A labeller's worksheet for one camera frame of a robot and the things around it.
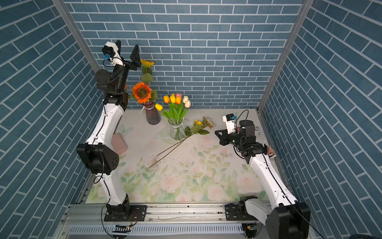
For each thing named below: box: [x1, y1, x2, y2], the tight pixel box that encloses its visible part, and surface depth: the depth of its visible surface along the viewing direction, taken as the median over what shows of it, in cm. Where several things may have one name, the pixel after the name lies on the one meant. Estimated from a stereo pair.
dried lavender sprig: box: [148, 153, 164, 172], surface depth 93 cm
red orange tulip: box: [175, 93, 182, 105], surface depth 86 cm
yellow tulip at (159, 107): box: [154, 103, 177, 126], surface depth 90 cm
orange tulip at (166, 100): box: [163, 95, 177, 123], surface depth 91 cm
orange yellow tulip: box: [170, 93, 178, 123], surface depth 88 cm
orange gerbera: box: [128, 81, 158, 104], surface depth 75 cm
